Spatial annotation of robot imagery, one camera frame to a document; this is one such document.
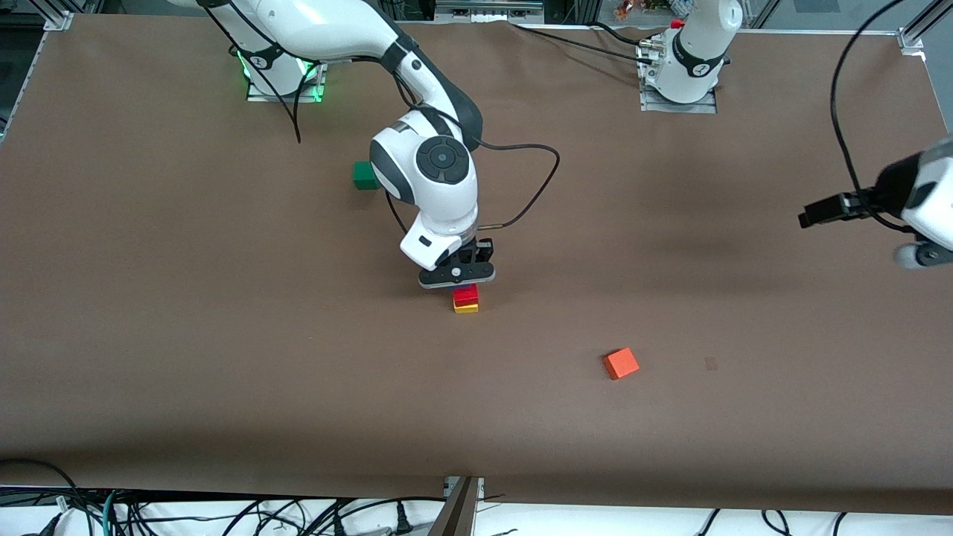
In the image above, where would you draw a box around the brown paper table cover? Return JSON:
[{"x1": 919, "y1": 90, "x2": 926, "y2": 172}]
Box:
[{"x1": 0, "y1": 13, "x2": 953, "y2": 516}]

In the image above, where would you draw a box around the orange cube block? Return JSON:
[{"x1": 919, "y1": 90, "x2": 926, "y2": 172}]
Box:
[{"x1": 603, "y1": 347, "x2": 640, "y2": 381}]

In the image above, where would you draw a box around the dark brown support beam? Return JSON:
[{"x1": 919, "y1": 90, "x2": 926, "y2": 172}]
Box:
[{"x1": 427, "y1": 478, "x2": 479, "y2": 536}]

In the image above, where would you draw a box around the aluminium corner bracket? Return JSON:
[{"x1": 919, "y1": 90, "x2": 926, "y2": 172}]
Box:
[
  {"x1": 896, "y1": 0, "x2": 953, "y2": 54},
  {"x1": 41, "y1": 0, "x2": 75, "y2": 32}
]

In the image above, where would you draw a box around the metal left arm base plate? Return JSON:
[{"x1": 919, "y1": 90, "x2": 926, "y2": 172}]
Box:
[{"x1": 638, "y1": 37, "x2": 720, "y2": 115}]

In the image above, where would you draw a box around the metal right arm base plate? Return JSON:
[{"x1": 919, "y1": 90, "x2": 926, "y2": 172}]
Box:
[{"x1": 246, "y1": 60, "x2": 330, "y2": 103}]

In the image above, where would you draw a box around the long black base cable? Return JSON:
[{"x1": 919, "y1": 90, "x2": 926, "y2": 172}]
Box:
[{"x1": 510, "y1": 21, "x2": 656, "y2": 66}]

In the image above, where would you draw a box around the silver table edge bracket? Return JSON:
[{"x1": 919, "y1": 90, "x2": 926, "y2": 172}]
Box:
[{"x1": 444, "y1": 476, "x2": 485, "y2": 501}]

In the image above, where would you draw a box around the short black base cable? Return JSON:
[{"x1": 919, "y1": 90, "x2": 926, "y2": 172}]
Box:
[{"x1": 588, "y1": 21, "x2": 660, "y2": 47}]

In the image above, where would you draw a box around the black looped floor cable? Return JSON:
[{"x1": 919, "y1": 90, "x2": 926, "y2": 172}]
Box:
[{"x1": 0, "y1": 458, "x2": 94, "y2": 536}]

